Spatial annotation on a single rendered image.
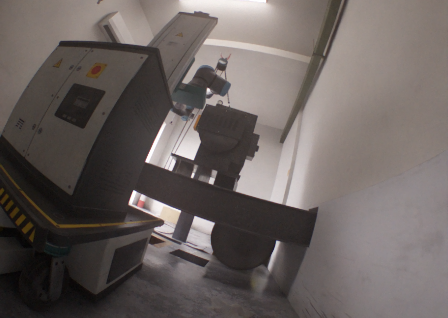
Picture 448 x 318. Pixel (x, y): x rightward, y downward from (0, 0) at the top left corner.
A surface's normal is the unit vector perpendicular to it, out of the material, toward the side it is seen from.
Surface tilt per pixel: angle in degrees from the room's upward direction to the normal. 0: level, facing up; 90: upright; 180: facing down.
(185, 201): 90
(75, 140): 90
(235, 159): 90
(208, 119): 90
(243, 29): 180
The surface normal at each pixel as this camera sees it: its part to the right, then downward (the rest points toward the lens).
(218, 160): 0.04, -0.34
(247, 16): -0.31, 0.89
